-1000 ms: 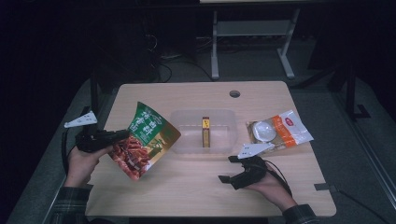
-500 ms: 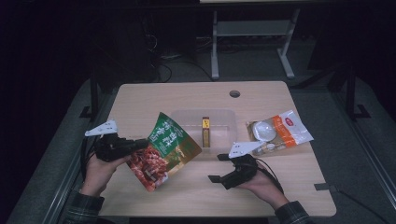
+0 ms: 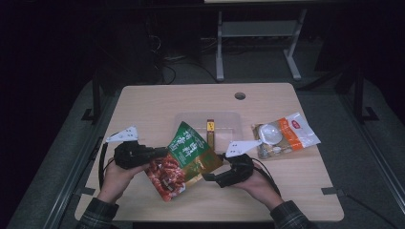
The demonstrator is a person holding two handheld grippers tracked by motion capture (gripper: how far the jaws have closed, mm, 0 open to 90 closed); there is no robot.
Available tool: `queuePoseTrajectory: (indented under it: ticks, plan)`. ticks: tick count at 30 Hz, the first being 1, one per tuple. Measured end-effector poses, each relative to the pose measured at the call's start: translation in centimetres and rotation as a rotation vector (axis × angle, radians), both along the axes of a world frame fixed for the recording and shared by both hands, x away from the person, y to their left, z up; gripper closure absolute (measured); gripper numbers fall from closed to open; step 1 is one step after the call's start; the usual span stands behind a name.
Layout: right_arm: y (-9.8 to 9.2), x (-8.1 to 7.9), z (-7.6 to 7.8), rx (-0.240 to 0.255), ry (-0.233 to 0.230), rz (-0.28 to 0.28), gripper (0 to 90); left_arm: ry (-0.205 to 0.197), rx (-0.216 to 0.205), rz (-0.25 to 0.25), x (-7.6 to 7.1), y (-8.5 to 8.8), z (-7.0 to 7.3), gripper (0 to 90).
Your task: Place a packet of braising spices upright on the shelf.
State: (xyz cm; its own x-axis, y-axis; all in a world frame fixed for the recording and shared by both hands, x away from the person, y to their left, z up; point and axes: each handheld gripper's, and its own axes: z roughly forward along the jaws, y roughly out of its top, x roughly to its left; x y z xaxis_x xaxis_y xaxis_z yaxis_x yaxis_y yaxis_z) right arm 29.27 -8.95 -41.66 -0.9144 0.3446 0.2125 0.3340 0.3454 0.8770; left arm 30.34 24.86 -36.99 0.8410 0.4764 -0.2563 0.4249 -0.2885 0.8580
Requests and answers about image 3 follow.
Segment black metal stand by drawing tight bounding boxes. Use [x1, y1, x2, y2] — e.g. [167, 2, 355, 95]
[80, 72, 103, 125]
[352, 65, 380, 124]

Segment small gold pink packet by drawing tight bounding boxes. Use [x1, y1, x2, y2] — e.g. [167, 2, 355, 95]
[205, 118, 216, 151]

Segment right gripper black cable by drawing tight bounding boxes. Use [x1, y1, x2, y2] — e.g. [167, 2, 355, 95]
[252, 157, 282, 198]

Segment green seasoning packet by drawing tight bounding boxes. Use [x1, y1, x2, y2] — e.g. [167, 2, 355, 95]
[144, 120, 224, 202]

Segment person's left hand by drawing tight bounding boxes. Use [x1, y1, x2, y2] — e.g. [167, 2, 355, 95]
[96, 156, 151, 205]

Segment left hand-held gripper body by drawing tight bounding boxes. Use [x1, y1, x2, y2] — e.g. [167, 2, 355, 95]
[105, 126, 154, 171]

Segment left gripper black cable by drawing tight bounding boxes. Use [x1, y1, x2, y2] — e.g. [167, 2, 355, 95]
[97, 141, 117, 191]

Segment clear bag with orange label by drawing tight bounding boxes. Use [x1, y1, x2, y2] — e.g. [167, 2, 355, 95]
[251, 111, 322, 160]

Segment person's right hand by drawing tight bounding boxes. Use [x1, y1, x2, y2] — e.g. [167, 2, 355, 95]
[233, 166, 285, 211]

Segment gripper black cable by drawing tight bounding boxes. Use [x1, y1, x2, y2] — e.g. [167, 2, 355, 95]
[97, 141, 117, 191]
[252, 157, 282, 198]

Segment clear plastic container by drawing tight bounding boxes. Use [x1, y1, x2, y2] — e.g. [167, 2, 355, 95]
[173, 111, 244, 155]

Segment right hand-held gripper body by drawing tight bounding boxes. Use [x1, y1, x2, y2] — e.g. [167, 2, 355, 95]
[215, 139, 263, 189]

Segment white metal stand frame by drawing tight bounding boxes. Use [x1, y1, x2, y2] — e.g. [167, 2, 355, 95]
[203, 0, 309, 82]

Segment black floor cable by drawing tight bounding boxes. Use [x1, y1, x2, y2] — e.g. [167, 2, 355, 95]
[154, 32, 221, 86]

